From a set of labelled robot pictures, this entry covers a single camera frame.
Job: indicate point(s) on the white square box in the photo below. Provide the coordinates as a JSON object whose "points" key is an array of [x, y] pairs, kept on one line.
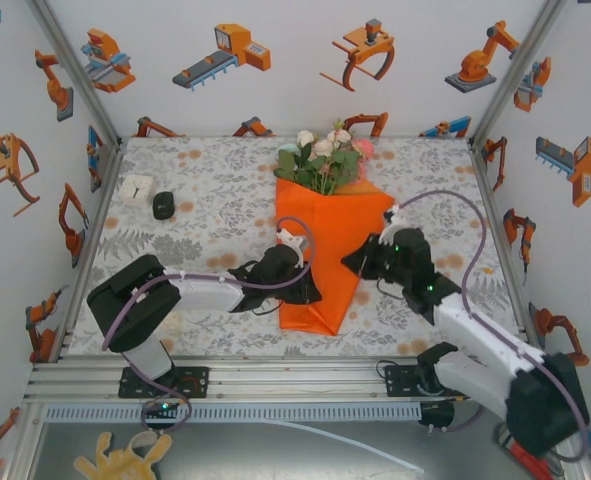
{"points": [[136, 190]]}

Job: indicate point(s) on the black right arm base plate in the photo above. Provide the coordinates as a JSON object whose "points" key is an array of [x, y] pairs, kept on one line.
{"points": [[400, 382]]}

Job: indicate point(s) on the aluminium corner post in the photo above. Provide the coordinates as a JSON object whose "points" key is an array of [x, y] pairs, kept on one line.
{"points": [[519, 70], [76, 70]]}

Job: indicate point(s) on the floral patterned tablecloth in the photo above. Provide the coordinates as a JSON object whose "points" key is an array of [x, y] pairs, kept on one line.
{"points": [[215, 175]]}

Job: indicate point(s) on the aluminium frame rail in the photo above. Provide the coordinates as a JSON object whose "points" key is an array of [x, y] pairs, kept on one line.
{"points": [[300, 380]]}

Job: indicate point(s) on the small black rounded device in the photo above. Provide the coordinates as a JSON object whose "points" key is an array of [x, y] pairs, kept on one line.
{"points": [[163, 206]]}

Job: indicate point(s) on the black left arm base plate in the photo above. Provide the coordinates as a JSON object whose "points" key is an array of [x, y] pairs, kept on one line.
{"points": [[195, 382]]}

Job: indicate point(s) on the thin white strip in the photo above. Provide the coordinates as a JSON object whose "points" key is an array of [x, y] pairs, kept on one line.
{"points": [[355, 445]]}

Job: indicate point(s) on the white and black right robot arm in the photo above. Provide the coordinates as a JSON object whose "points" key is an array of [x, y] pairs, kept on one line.
{"points": [[480, 330]]}

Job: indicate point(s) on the aluminium side rail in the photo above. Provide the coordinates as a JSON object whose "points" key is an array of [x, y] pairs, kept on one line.
{"points": [[486, 190], [107, 190]]}

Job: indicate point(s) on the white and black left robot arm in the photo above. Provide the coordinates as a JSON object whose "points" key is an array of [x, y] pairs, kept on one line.
{"points": [[205, 292]]}

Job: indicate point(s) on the yellow cloth cutout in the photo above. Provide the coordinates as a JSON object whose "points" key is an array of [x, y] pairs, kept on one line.
{"points": [[120, 462]]}

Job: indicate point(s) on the red pipe wrench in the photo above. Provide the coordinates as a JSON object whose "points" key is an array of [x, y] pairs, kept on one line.
{"points": [[525, 457]]}

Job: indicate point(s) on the artificial flower bouquet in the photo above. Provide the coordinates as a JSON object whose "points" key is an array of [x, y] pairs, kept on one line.
{"points": [[320, 160]]}

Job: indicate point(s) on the black controller with green light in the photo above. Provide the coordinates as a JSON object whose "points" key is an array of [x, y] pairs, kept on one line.
{"points": [[162, 407]]}

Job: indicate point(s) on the orange wrapping paper sheet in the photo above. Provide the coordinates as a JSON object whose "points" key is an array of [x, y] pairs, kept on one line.
{"points": [[330, 250]]}

